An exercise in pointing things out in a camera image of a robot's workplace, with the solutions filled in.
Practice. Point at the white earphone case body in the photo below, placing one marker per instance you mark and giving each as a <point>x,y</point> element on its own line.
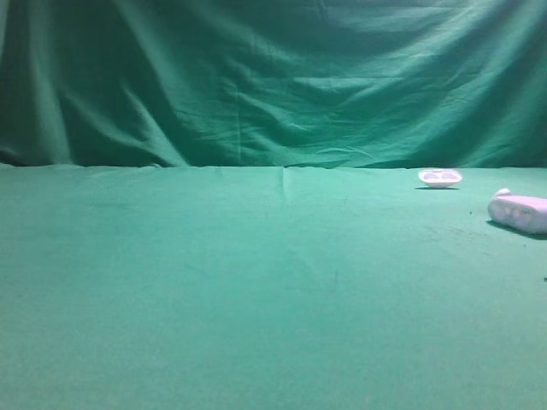
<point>520,212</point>

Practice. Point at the green backdrop cloth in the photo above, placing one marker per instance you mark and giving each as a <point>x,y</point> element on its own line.
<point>363,84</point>

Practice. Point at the white earphone case lid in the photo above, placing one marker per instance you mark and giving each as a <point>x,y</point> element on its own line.
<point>439,177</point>

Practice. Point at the small white earbud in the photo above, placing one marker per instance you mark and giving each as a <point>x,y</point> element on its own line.
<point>504,192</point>

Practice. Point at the green table cloth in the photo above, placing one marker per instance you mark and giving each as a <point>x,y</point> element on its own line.
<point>267,288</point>

